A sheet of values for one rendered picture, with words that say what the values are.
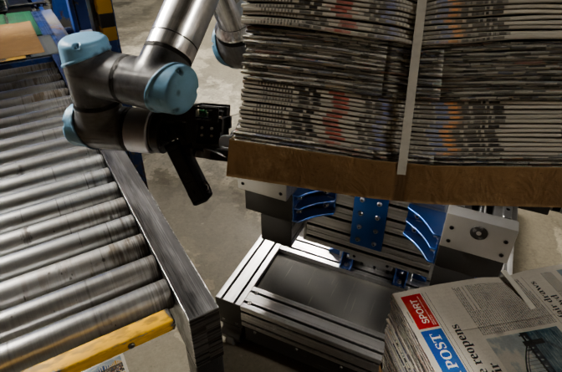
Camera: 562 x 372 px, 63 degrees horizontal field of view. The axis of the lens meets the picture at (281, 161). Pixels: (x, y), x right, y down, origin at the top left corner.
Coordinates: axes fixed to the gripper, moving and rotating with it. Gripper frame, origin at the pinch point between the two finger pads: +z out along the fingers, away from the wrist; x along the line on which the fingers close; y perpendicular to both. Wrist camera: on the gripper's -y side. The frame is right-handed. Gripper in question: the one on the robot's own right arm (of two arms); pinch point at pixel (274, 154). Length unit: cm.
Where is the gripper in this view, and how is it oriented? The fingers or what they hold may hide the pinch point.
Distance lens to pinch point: 74.2
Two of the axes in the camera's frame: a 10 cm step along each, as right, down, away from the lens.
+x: 1.6, -1.9, 9.7
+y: 0.6, -9.8, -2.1
